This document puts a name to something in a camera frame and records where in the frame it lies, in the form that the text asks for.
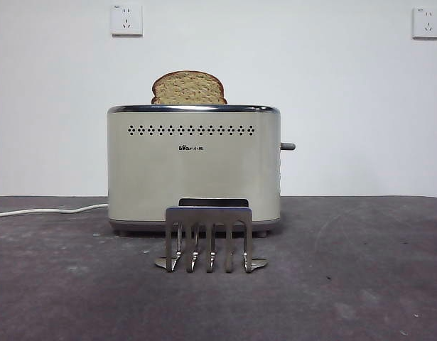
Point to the brown-crusted bread slice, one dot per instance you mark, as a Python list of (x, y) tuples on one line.
[(188, 89)]

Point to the cream steel two-slot toaster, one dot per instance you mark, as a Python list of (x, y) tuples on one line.
[(189, 177)]

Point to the steel toast rack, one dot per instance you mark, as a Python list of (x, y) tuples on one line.
[(207, 214)]

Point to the grey toaster lever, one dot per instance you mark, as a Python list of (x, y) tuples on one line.
[(288, 146)]

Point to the white wall socket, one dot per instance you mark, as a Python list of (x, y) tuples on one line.
[(126, 20), (427, 22)]

